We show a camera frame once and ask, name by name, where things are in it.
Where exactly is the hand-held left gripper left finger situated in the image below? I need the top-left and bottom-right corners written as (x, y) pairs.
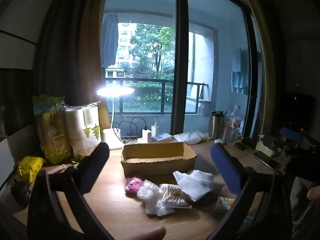
top-left (27, 142), bottom-right (115, 240)

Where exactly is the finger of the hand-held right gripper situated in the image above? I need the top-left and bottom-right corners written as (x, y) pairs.
top-left (261, 133), bottom-right (299, 157)
top-left (279, 127), bottom-right (313, 143)

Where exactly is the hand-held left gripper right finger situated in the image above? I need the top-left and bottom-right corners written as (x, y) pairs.
top-left (207, 143), bottom-right (294, 240)

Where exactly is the white paper towel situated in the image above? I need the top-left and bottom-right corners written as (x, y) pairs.
top-left (172, 169), bottom-right (215, 202)

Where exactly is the cartoon print tissue pack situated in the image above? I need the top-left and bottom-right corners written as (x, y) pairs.
top-left (214, 196), bottom-right (237, 213)

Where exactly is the pink plush toy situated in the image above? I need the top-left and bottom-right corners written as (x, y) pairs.
top-left (125, 176), bottom-right (144, 197)

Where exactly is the cardboard box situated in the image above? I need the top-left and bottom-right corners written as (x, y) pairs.
top-left (121, 142), bottom-right (197, 178)

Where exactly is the clear bubble wrap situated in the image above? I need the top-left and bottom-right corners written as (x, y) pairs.
top-left (136, 179), bottom-right (175, 217)

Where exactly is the person's right hand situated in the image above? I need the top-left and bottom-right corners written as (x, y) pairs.
top-left (307, 186), bottom-right (320, 200)

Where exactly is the person's left hand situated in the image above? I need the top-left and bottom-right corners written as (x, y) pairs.
top-left (119, 226), bottom-right (166, 240)

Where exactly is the yellow green tissue pack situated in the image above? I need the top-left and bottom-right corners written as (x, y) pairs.
top-left (256, 141), bottom-right (277, 158)

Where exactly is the black smartphone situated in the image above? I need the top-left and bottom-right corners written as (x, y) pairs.
top-left (253, 150), bottom-right (280, 169)

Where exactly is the white flat card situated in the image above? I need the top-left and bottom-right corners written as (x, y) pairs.
top-left (46, 164), bottom-right (67, 175)

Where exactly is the white desk lamp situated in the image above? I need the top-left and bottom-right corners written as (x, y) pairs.
top-left (96, 86), bottom-right (135, 150)

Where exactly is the paper cup sleeve bag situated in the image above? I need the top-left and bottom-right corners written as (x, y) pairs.
top-left (65, 102), bottom-right (102, 162)

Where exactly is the clear water bottle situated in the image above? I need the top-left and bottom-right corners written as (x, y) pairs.
top-left (226, 105), bottom-right (244, 145)

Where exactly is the steel thermos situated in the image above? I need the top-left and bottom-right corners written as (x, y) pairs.
top-left (209, 111), bottom-right (227, 140)

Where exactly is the white folded cloth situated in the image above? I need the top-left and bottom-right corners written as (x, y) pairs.
top-left (173, 131), bottom-right (209, 145)

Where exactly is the green snack bag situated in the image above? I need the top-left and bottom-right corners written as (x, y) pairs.
top-left (32, 94), bottom-right (73, 165)

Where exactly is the yellow packet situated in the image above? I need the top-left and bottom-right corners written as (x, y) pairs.
top-left (18, 156), bottom-right (46, 183)

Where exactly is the blue and white box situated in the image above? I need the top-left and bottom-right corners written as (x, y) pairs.
top-left (153, 133), bottom-right (173, 143)

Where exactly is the black round object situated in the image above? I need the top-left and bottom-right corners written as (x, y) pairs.
top-left (10, 180), bottom-right (32, 207)

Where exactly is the light blue hanging garment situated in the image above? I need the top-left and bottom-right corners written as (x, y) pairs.
top-left (230, 47), bottom-right (250, 95)

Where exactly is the black balcony railing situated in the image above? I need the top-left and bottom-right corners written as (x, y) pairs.
top-left (105, 78), bottom-right (207, 113)

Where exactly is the brown curtain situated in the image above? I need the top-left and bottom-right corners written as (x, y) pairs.
top-left (32, 0), bottom-right (110, 135)

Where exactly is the dark hanging garment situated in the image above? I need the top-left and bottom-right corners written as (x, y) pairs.
top-left (101, 12), bottom-right (119, 68)

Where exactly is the black cable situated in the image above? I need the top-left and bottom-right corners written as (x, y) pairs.
top-left (111, 115), bottom-right (148, 140)

